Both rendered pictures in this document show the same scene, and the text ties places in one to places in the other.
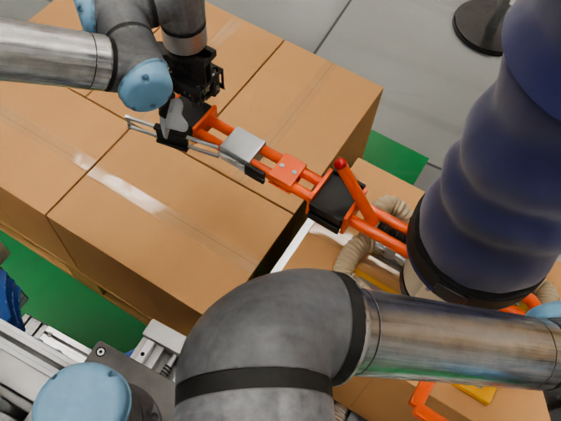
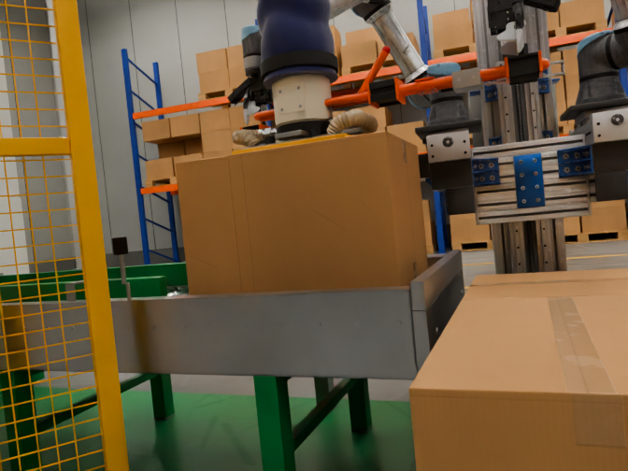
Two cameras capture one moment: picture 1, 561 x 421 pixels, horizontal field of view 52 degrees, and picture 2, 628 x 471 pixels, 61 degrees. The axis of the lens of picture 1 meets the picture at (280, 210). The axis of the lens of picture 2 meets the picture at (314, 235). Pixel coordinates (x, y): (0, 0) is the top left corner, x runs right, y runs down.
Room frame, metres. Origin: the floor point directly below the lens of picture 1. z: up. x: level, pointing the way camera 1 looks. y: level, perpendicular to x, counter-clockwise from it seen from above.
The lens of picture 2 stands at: (2.00, -0.46, 0.76)
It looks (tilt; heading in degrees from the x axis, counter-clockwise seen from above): 2 degrees down; 175
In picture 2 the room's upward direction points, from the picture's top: 6 degrees counter-clockwise
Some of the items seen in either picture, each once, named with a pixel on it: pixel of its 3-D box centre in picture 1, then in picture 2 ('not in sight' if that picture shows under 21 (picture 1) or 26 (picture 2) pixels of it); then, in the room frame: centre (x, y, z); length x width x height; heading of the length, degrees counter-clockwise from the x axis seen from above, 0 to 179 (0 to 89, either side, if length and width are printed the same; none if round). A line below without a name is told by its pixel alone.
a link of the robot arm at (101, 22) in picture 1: (118, 17); not in sight; (0.66, 0.27, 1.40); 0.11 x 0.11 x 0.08; 28
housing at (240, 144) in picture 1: (243, 149); (467, 80); (0.67, 0.09, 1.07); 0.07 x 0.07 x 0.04; 62
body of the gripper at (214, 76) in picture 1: (192, 69); (506, 7); (0.72, 0.18, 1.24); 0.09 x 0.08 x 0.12; 62
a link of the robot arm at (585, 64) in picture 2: not in sight; (599, 55); (0.32, 0.69, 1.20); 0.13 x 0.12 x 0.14; 28
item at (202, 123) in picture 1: (190, 115); (523, 67); (0.74, 0.20, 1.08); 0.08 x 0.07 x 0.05; 62
